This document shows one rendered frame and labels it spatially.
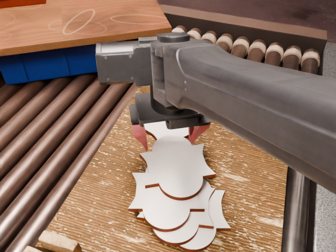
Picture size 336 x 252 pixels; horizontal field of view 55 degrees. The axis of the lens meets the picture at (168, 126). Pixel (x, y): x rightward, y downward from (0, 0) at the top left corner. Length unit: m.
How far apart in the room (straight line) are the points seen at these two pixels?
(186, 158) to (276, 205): 0.17
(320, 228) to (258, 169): 0.14
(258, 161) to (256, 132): 0.41
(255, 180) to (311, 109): 0.43
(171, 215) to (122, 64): 0.23
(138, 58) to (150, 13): 0.45
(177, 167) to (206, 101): 0.29
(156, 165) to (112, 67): 0.20
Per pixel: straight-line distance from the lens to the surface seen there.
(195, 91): 0.28
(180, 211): 0.50
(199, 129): 0.52
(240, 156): 0.62
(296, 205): 0.60
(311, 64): 0.95
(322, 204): 0.63
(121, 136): 0.65
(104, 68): 0.42
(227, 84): 0.23
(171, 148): 0.57
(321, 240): 0.59
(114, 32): 0.78
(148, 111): 0.50
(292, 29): 1.04
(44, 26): 0.85
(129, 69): 0.42
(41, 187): 0.63
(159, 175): 0.53
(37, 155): 0.68
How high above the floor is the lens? 1.40
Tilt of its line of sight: 44 degrees down
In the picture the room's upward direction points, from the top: straight up
